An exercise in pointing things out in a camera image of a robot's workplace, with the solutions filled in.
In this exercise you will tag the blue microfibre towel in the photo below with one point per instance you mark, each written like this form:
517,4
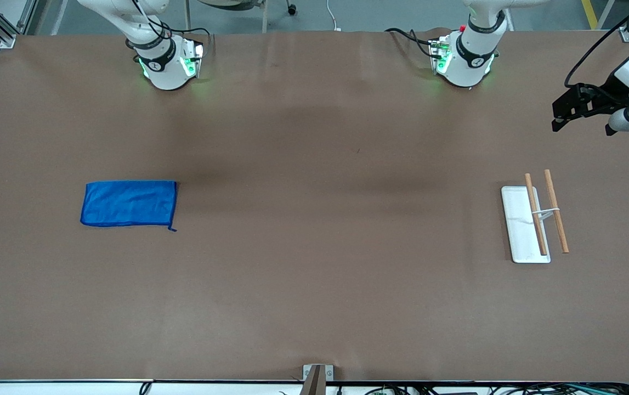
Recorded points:
128,204

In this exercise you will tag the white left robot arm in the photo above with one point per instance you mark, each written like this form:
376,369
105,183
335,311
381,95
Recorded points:
470,55

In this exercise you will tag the black caster wheel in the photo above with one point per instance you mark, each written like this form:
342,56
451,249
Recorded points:
292,9

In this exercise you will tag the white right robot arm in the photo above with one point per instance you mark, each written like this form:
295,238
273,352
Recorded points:
163,68

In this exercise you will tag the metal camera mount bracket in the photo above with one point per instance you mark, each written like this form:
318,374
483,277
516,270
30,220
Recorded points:
317,377

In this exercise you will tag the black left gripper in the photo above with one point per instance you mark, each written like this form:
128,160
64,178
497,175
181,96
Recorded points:
609,94

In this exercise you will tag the white rack with wooden rods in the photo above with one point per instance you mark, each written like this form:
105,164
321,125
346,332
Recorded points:
522,225

